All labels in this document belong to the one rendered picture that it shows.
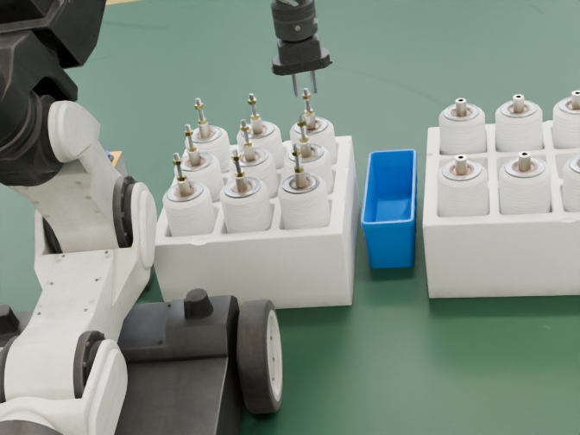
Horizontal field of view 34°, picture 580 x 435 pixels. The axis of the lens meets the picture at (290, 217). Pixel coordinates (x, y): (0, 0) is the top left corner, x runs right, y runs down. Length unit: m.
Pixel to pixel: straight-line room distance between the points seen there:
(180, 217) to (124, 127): 0.95
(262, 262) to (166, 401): 0.44
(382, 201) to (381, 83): 0.64
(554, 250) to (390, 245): 0.34
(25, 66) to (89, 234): 0.42
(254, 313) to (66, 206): 0.36
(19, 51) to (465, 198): 0.91
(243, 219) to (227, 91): 1.07
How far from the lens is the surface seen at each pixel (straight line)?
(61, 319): 1.53
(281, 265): 1.90
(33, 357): 1.46
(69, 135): 1.39
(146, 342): 1.67
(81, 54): 1.49
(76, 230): 1.65
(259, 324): 1.64
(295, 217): 1.87
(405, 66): 2.90
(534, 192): 1.84
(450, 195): 1.85
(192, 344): 1.64
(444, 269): 1.90
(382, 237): 1.99
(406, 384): 1.77
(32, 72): 1.35
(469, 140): 2.05
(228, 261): 1.92
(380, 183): 2.26
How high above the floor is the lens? 1.22
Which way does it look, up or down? 33 degrees down
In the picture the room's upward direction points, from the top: 10 degrees counter-clockwise
